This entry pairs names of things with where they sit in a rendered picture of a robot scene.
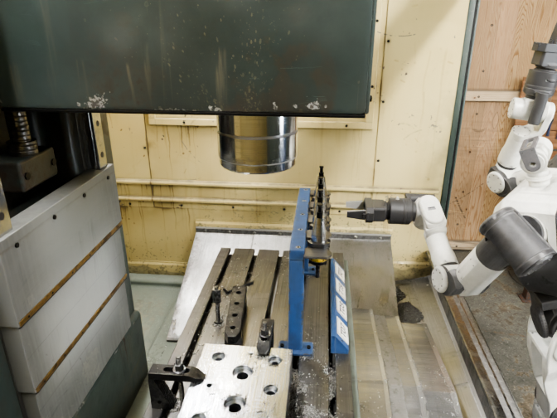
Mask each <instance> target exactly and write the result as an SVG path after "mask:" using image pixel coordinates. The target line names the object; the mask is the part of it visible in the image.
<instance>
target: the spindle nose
mask: <svg viewBox="0 0 557 418"><path fill-rule="evenodd" d="M216 124H217V129H218V130H217V141H218V156H219V158H220V165H221V166H222V167H223V168H225V169H226V170H229V171H231V172H234V173H243V174H256V175H258V174H271V173H280V172H283V171H286V170H288V169H290V168H292V167H293V166H294V165H295V164H296V162H297V155H298V117H272V116H230V115H217V116H216Z"/></svg>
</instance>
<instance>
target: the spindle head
mask: <svg viewBox="0 0 557 418"><path fill-rule="evenodd" d="M376 9H377V0H0V105H1V106H2V107H3V108H1V110H2V111H19V112H61V113H104V114H188V115H230V116H272V117H314V118H357V119H364V118H365V117H366V116H365V114H369V109H370V102H371V101H372V95H371V76H372V65H373V54H374V42H375V21H376Z"/></svg>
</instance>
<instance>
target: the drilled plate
mask: <svg viewBox="0 0 557 418"><path fill-rule="evenodd" d="M220 351H222V352H221V353H220ZM248 351H249V353H250V354H251V356H252V355H253V356H252V357H251V356H250V355H249V354H248V353H247V352H248ZM223 352H224V353H223ZM253 352H256V353H257V351H256V347H246V346H234V345H220V344H208V343H205V346H204V347H203V350H202V353H201V356H200V359H199V361H198V363H197V366H196V368H199V369H200V370H201V371H202V372H204V373H205V374H208V375H207V377H205V378H204V381H202V382H191V383H190V386H189V387H188V390H187V393H186V396H185V399H184V401H183V403H182V407H181V409H180V412H179V414H178V417H177V418H207V417H208V418H261V417H263V418H266V417H265V416H267V415H268V416H269V417H270V418H271V417H272V418H287V417H288V401H289V392H290V385H291V376H292V368H293V350H292V349H284V348H270V350H269V353H268V354H267V355H269V354H270V355H269V356H271V352H272V356H271V357H268V358H267V360H266V359H264V357H265V356H261V357H263V359H262V358H260V359H259V360H257V358H255V357H254V356H256V357H257V356H258V355H257V354H258V353H257V354H254V353H253ZM225 353H226V354H228V355H226V354H225ZM224 354H225V355H224ZM273 354H274V355H273ZM212 355H213V356H212ZM225 356H226V357H227V356H228V357H227V358H226V357H225ZM245 356H246V357H245ZM248 356H249V357H251V359H248V358H249V357H248ZM275 356H276V357H275ZM280 356H281V357H280ZM231 358H232V359H231ZM282 359H283V360H282ZM262 360H263V361H262ZM265 360H266V361H268V362H266V361H265ZM218 361H219V362H218ZM270 362H271V364H272V363H273V364H272V365H271V366H270V365H269V364H268V363H270ZM241 363H242V364H241ZM243 363H245V364H243ZM247 363H248V364H249V365H248V364H247ZM266 364H268V365H267V366H266ZM236 365H239V366H237V367H235V366H236ZM250 365H251V366H250ZM260 365H261V366H260ZM273 365H278V366H273ZM251 368H252V370H251ZM255 368H256V370H255ZM233 369H234V370H233ZM253 369H254V370H253ZM257 369H258V370H257ZM252 371H254V372H255V373H254V372H253V373H252ZM251 373H252V375H251ZM257 376H259V377H257ZM206 378H208V379H207V380H206ZM243 378H244V380H243ZM237 380H238V381H237ZM226 383H227V384H226ZM269 383H270V384H269ZM277 383H278V384H277ZM215 384H216V385H215ZM266 384H267V385H266ZM264 385H265V386H264ZM262 387H263V388H262ZM219 389H220V390H219ZM232 389H233V390H232ZM229 392H230V393H231V396H228V395H229V394H230V393H229ZM209 393H212V394H213V393H215V395H214V394H213V395H212V394H211V395H210V394H209ZM232 393H233V394H232ZM235 393H237V394H239V395H236V394H235ZM274 393H276V394H274ZM223 394H224V395H223ZM240 394H241V395H242V396H241V395H240ZM243 394H244V398H243ZM246 395H247V396H246ZM265 395H266V397H267V398H268V399H267V398H266V397H265ZM226 396H228V397H227V398H226ZM245 396H246V398H247V399H246V398H245ZM224 397H225V398H224ZM260 397H261V398H260ZM221 399H223V400H221ZM245 399H246V400H247V401H246V400H245ZM221 402H222V403H221ZM246 402H247V403H249V404H248V405H247V404H245V403H246ZM264 402H265V405H264ZM223 403H224V405H223ZM268 403H269V405H268ZM274 403H275V404H276V405H275V404H274ZM195 404H196V405H195ZM221 405H222V406H221ZM247 407H248V408H247ZM222 408H223V409H222ZM224 408H225V410H224ZM273 408H274V410H273ZM271 410H272V411H271ZM196 411H197V412H196ZM198 411H199V412H198ZM203 411H208V413H205V414H203V413H202V412H203ZM227 411H228V412H227ZM239 411H242V412H243V411H244V412H243V413H242V412H240V413H241V414H239ZM245 411H246V412H245ZM256 411H264V412H265V411H266V413H264V412H260V413H257V414H256ZM196 413H197V414H196ZM236 413H238V414H237V415H236ZM243 415H244V416H243ZM259 416H260V417H259Z"/></svg>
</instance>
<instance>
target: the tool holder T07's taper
mask: <svg viewBox="0 0 557 418"><path fill-rule="evenodd" d="M311 241H312V242H314V243H318V244H321V243H325V242H327V231H326V224H325V216H323V217H322V218H318V217H317V215H316V216H315V218H314V222H313V227H312V234H311Z"/></svg>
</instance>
